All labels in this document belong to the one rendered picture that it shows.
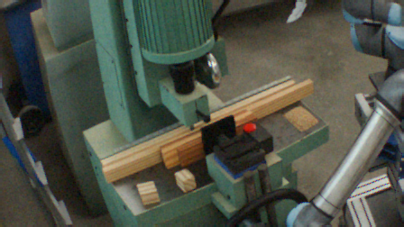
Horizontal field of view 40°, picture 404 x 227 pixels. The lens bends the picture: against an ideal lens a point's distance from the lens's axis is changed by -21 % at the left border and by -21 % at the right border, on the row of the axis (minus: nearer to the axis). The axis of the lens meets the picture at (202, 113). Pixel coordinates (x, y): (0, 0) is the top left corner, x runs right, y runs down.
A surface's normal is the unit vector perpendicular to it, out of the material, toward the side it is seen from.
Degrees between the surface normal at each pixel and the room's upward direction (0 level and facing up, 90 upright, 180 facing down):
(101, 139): 0
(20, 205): 0
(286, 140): 0
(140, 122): 90
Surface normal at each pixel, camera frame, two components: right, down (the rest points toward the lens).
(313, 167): -0.13, -0.81
